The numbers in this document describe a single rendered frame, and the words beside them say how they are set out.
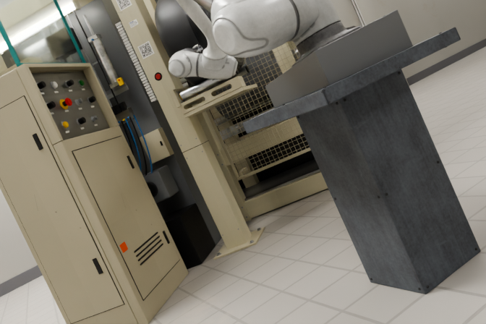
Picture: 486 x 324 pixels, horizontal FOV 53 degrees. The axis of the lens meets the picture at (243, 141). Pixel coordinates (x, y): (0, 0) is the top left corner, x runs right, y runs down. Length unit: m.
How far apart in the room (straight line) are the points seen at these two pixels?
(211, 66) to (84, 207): 0.83
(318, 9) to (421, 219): 0.68
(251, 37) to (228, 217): 1.61
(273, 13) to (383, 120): 0.43
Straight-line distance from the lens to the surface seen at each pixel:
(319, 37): 1.48
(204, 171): 2.76
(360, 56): 1.39
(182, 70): 2.08
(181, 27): 2.53
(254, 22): 1.34
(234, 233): 2.81
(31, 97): 2.34
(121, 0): 2.88
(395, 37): 1.48
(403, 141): 1.49
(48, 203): 2.38
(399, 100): 1.51
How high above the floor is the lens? 0.68
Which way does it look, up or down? 3 degrees down
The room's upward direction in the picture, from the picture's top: 25 degrees counter-clockwise
